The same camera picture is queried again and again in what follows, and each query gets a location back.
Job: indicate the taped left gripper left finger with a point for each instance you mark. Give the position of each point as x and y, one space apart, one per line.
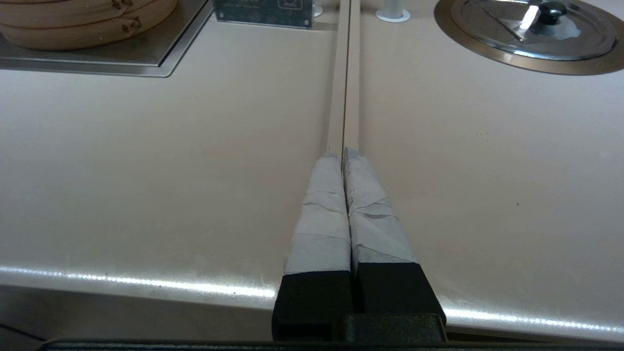
319 229

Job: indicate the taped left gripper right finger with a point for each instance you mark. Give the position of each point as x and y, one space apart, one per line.
375 229

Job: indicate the left steel pot lid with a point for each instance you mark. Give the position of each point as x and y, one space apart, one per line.
468 45

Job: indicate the steel hinged pot lid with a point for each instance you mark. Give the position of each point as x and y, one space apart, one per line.
487 29

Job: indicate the dark acrylic sign placard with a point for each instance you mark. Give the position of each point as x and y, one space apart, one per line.
253 12

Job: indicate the steel inset tray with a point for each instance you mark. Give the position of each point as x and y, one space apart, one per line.
146 53

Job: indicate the bamboo steamer stack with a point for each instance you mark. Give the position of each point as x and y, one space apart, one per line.
73 29

